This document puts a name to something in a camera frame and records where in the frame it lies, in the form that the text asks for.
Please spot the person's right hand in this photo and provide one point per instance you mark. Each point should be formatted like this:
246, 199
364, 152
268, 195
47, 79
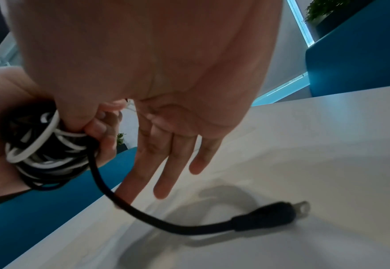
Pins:
155, 52

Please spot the small green potted plant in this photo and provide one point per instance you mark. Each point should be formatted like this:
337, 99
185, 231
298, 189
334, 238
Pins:
121, 140

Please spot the cyan light strip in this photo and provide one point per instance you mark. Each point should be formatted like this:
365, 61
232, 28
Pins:
300, 21
281, 88

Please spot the green leafy plant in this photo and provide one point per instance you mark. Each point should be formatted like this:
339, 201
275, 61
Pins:
328, 9

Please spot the dark planter box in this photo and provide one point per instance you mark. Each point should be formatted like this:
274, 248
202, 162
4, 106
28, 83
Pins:
341, 23

